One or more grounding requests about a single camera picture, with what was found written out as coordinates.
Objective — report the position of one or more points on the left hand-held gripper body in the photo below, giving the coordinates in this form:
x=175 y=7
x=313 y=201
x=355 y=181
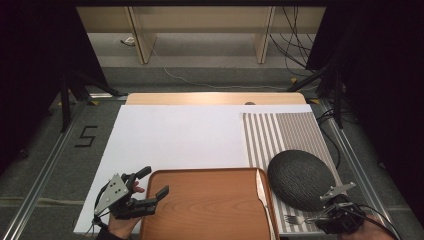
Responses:
x=115 y=195

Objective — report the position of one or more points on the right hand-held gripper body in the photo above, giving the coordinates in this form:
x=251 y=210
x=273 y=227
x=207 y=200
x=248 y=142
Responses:
x=346 y=218

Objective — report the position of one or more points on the silver fork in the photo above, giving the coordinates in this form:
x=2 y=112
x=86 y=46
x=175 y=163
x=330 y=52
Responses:
x=293 y=219

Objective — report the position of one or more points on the black textured round plate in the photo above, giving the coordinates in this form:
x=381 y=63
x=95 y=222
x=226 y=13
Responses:
x=300 y=180

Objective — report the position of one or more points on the wooden serving tray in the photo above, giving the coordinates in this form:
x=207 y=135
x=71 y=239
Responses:
x=206 y=206

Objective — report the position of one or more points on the person's right hand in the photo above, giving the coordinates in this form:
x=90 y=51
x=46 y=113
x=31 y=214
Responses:
x=366 y=235

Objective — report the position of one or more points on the person's left hand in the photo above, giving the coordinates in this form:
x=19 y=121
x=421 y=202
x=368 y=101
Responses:
x=123 y=228

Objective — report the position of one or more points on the white table sheet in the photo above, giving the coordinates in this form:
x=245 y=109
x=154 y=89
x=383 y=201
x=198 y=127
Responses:
x=183 y=140

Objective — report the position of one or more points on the yellow tape piece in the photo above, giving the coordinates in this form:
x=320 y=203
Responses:
x=313 y=100
x=293 y=80
x=94 y=102

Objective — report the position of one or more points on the striped beige placemat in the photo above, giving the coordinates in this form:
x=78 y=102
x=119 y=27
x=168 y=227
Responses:
x=293 y=133

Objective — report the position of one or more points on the black tripod stand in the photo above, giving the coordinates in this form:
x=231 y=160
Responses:
x=65 y=106
x=338 y=100

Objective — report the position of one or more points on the black curtain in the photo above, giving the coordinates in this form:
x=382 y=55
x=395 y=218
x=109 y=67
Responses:
x=33 y=50
x=383 y=66

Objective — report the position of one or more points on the beige desk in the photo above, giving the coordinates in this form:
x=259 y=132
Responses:
x=200 y=20

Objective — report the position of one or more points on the aluminium floor rail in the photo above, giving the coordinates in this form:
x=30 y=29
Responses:
x=360 y=173
x=43 y=173

